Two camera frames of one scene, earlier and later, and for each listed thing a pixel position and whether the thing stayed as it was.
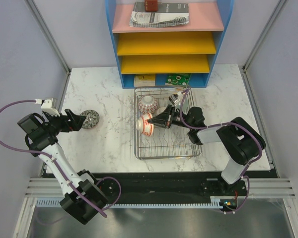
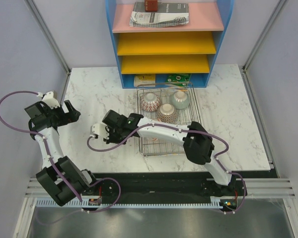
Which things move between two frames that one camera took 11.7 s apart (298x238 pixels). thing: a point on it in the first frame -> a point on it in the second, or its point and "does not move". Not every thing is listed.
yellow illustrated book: [144, 80] does not move
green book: [177, 79] does not move
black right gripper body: [176, 118] -> [115, 136]
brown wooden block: [151, 5] does not move
